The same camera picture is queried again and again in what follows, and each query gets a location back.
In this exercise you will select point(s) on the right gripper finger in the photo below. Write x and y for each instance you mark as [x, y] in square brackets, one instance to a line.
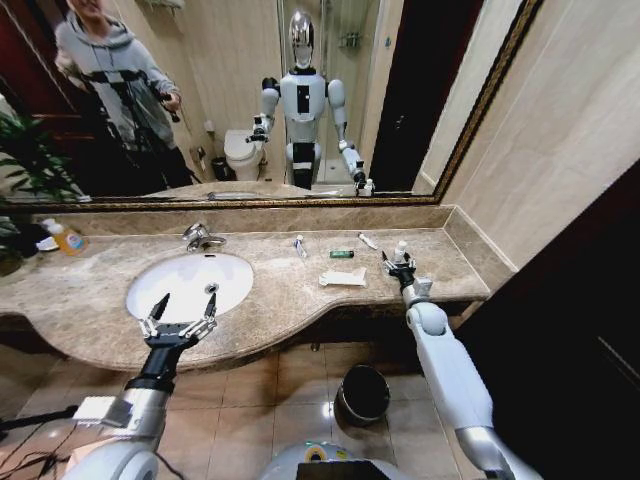
[412, 262]
[386, 260]

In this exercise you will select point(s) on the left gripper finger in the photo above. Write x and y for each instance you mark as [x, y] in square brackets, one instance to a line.
[209, 308]
[159, 309]

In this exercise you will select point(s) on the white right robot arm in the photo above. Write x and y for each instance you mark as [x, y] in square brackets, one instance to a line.
[450, 365]

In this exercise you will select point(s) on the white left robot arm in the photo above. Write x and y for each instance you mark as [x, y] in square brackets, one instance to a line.
[137, 415]

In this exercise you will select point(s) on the chrome sink drain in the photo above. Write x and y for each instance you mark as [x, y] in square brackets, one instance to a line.
[212, 287]

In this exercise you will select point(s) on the white oval sink basin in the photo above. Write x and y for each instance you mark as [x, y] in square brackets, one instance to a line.
[170, 280]

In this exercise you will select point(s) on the round metal trash bin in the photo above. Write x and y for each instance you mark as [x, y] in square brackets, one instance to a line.
[362, 395]

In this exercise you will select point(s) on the small white bottle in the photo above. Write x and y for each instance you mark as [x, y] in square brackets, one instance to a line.
[400, 250]

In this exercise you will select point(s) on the white red toothpaste tube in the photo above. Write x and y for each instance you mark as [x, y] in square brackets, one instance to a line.
[368, 241]

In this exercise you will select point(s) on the small green packet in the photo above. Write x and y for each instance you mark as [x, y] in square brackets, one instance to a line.
[341, 254]

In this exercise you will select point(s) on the chrome faucet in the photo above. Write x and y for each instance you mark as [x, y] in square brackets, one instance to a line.
[197, 235]

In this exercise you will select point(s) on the white blue toothpaste tube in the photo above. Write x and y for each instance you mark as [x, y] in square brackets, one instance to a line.
[300, 246]

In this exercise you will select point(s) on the orange soap pump bottle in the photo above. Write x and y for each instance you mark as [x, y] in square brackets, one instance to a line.
[70, 241]

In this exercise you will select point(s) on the white soap dish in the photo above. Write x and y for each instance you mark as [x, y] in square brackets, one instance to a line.
[46, 243]

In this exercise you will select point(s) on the white robot front shell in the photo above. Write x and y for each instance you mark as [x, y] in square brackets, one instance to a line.
[285, 462]

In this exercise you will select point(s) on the dark wooden door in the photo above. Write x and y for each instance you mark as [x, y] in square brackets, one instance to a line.
[565, 325]

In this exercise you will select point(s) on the green potted plant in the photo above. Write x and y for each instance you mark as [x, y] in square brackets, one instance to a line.
[27, 160]

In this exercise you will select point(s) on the gold framed wall mirror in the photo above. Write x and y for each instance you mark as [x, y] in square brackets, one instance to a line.
[240, 75]

